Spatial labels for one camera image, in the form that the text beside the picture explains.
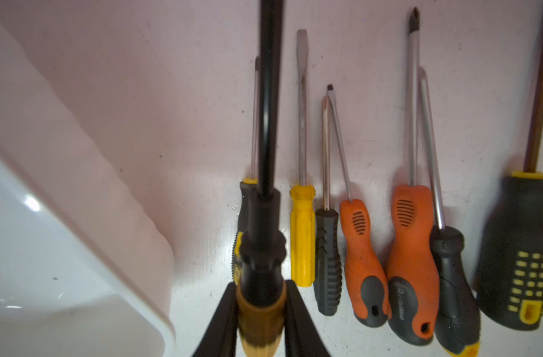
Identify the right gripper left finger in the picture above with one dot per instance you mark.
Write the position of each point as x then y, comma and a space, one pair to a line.
220, 338

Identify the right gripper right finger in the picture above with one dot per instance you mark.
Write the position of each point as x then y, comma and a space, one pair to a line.
301, 336

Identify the small black precision screwdriver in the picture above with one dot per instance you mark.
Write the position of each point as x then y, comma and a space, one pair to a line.
261, 296

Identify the black ribbed handle screwdriver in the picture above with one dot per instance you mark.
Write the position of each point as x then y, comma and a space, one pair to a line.
328, 270

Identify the small orange screwdriver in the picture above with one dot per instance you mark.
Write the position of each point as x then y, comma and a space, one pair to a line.
366, 282

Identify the orange screwdriver long shaft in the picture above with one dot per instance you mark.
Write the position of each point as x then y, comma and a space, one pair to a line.
413, 280

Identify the yellow handle screwdriver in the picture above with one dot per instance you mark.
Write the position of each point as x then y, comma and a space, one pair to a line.
302, 194

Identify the black yellow-tip screwdriver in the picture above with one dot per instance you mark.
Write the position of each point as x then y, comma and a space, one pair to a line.
458, 324

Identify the white plastic storage box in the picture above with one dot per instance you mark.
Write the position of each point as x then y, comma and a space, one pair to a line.
83, 269

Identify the black yellow dotted screwdriver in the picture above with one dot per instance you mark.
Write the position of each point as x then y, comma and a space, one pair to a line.
510, 267

